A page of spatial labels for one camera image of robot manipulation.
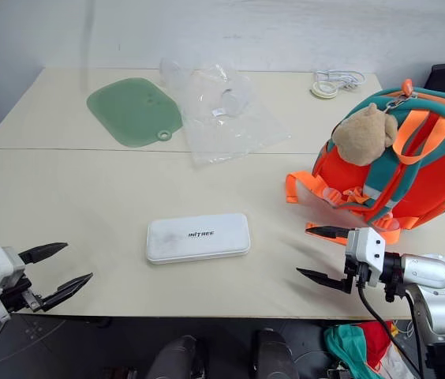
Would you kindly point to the green cutting board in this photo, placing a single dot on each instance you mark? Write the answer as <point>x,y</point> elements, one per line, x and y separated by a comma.
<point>132,110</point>

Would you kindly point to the clear plastic cup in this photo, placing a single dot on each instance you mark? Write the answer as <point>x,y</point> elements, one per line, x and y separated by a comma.
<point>172,72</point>
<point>233,102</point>

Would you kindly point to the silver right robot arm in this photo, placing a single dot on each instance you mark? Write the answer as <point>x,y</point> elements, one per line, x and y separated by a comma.
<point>435,274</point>

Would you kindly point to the green red and white cloth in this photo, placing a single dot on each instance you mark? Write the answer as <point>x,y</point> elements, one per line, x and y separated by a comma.
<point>348,343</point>

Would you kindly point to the clear plastic bag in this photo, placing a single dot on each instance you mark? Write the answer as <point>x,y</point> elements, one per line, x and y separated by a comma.
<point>230,134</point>

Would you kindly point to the dark rounded shape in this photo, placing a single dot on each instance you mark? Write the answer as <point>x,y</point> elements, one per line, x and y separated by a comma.
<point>274,355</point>
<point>177,357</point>

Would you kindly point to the white rectangular case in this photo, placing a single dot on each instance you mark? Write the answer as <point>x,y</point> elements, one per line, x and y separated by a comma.
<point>199,246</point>

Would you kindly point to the orange and teal backpack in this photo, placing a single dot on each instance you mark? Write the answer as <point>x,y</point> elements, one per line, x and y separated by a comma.
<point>431,173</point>

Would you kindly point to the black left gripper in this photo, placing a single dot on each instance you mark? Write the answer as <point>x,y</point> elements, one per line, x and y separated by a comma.
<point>19,294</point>

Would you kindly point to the tan plush bear toy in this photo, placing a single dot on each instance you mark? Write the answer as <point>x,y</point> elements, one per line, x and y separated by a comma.
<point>360,136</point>

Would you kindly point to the pale tape roll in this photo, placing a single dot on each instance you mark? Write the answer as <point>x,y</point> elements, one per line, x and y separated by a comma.
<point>324,90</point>

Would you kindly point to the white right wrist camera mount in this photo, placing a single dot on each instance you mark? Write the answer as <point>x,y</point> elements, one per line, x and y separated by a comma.
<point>366,248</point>

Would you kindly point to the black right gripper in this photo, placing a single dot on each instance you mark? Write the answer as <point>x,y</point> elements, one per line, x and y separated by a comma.
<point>358,274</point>

